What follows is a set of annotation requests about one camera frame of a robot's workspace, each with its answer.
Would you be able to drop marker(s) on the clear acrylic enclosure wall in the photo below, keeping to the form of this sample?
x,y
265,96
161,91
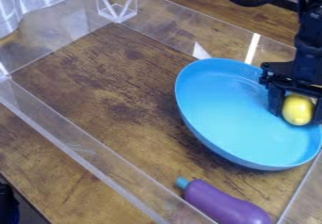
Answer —
x,y
94,143

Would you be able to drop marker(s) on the purple toy eggplant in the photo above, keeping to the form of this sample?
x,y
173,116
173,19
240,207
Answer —
x,y
221,206

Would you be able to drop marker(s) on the blue round tray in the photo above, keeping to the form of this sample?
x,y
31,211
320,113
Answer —
x,y
224,105

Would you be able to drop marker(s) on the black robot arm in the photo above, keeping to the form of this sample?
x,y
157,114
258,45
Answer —
x,y
309,15

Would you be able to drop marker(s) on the yellow lemon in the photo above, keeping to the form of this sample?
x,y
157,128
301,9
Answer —
x,y
297,109

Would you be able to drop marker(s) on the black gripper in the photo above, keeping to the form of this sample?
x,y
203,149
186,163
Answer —
x,y
298,76

